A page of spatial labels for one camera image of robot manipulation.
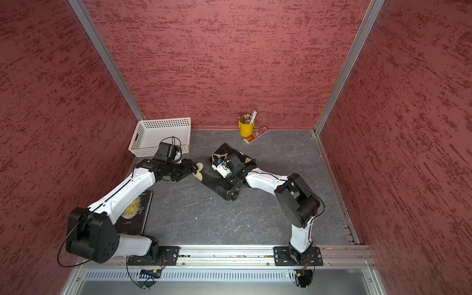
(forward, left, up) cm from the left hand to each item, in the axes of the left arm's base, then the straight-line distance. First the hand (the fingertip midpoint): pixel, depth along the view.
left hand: (193, 173), depth 84 cm
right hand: (-1, -13, -9) cm, 15 cm away
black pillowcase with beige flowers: (-1, -9, -4) cm, 10 cm away
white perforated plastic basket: (+37, +38, -12) cm, 55 cm away
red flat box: (+38, -32, -12) cm, 51 cm away
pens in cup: (+35, -26, +3) cm, 44 cm away
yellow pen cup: (+39, -25, -10) cm, 48 cm away
